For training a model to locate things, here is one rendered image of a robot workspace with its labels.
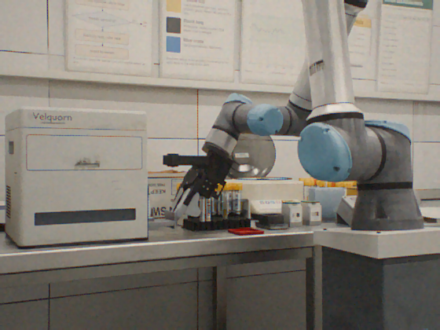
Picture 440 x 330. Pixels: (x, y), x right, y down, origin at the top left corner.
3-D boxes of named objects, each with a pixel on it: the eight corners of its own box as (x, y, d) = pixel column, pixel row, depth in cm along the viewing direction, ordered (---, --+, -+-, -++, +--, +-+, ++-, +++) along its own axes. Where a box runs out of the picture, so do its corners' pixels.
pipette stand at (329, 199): (317, 222, 167) (317, 188, 167) (306, 220, 174) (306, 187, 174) (346, 221, 171) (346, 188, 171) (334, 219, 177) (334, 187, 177)
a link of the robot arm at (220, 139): (218, 127, 141) (205, 129, 148) (210, 143, 140) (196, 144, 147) (241, 143, 144) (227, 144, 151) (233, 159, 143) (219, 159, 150)
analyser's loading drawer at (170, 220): (90, 234, 128) (90, 211, 128) (84, 231, 134) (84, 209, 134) (177, 229, 137) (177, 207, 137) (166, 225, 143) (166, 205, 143)
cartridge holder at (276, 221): (270, 229, 151) (270, 216, 151) (254, 225, 159) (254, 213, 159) (287, 229, 153) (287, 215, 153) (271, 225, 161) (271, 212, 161)
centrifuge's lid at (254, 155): (218, 119, 202) (212, 123, 209) (221, 189, 199) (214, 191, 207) (275, 120, 208) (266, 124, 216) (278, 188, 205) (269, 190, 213)
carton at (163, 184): (130, 225, 161) (130, 171, 160) (103, 216, 186) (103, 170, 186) (210, 221, 172) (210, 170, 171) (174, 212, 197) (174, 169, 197)
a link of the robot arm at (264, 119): (296, 105, 138) (267, 104, 147) (260, 102, 132) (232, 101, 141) (294, 137, 139) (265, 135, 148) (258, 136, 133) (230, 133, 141)
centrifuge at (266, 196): (245, 221, 172) (245, 180, 172) (217, 211, 200) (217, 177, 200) (317, 218, 179) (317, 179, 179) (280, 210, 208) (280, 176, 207)
